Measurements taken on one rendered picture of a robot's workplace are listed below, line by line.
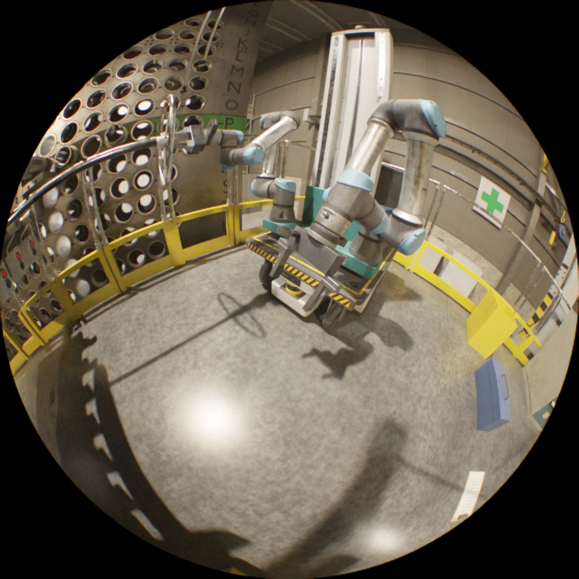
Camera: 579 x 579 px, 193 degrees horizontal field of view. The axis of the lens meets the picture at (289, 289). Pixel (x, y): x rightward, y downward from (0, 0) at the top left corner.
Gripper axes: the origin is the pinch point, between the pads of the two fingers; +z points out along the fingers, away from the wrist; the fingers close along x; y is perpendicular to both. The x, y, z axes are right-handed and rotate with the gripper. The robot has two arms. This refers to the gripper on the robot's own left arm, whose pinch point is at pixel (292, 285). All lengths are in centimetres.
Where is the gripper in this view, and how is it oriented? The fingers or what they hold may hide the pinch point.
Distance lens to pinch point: 43.2
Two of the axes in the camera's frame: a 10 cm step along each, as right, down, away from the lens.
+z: -4.7, 7.7, 4.3
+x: 6.3, 6.4, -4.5
